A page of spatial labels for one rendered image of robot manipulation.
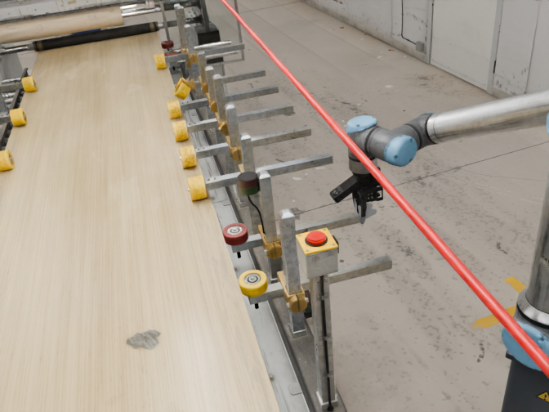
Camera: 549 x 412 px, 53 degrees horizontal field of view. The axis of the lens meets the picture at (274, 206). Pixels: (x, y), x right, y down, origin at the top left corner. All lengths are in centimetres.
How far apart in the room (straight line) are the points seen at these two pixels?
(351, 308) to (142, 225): 125
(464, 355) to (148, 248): 147
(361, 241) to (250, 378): 195
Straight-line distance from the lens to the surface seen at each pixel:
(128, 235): 185
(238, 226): 177
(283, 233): 142
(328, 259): 114
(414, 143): 164
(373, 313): 273
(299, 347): 164
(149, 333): 147
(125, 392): 138
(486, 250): 317
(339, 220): 183
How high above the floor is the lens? 191
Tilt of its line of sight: 33 degrees down
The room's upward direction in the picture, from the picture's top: 7 degrees counter-clockwise
